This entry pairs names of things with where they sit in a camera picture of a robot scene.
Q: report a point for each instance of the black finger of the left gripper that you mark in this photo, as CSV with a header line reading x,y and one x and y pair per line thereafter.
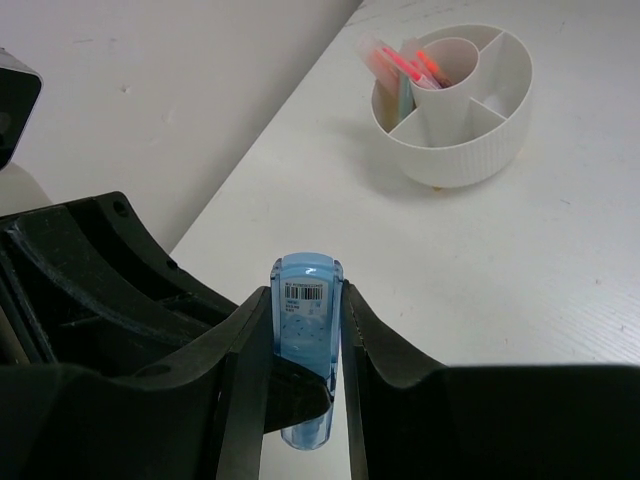
x,y
85,282
295,395

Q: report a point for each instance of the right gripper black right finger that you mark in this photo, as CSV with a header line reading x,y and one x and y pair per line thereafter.
x,y
412,417

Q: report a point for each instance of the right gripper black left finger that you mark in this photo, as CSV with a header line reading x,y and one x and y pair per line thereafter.
x,y
198,413

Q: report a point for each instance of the blue capped marker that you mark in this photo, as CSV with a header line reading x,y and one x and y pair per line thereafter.
x,y
306,290

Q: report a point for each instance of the green highlighter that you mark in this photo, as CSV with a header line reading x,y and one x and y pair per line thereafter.
x,y
405,100

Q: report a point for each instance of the orange highlighter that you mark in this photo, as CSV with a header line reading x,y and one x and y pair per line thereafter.
x,y
371,51

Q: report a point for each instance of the pink marker pen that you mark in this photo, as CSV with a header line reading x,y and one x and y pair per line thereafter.
x,y
427,81

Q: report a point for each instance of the red thin pen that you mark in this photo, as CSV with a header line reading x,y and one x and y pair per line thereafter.
x,y
404,65

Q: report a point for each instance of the orange thin pen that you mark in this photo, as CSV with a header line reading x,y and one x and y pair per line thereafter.
x,y
433,68

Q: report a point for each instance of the white round divided organizer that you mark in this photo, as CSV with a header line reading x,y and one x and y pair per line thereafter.
x,y
464,134

